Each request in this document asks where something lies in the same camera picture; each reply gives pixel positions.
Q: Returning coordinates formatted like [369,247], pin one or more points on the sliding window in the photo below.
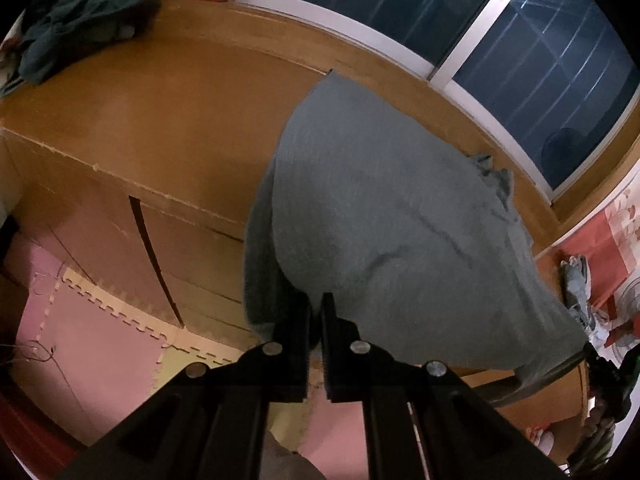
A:
[550,70]

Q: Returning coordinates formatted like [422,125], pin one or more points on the wooden platform cabinet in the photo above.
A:
[100,240]

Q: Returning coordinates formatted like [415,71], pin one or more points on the standing fan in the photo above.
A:
[627,305]

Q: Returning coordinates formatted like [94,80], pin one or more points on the pink foam floor mat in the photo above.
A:
[100,350]

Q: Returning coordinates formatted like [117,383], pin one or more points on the dark green clothes pile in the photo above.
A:
[75,15]

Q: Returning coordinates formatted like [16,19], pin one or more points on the person's right hand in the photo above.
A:
[597,435]

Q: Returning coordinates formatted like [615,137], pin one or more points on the grey sweater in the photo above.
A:
[400,210]

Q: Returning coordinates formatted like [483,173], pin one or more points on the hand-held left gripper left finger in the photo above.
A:
[297,360]

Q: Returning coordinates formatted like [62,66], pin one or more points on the pale bundle in shelf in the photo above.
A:
[542,437]

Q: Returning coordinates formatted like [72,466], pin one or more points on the grey clothes pile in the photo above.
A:
[577,285]

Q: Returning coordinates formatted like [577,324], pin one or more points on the wooden corner shelf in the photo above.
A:
[560,410]

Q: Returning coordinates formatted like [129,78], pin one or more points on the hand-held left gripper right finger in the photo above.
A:
[340,365]

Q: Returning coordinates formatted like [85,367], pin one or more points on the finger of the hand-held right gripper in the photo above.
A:
[594,360]

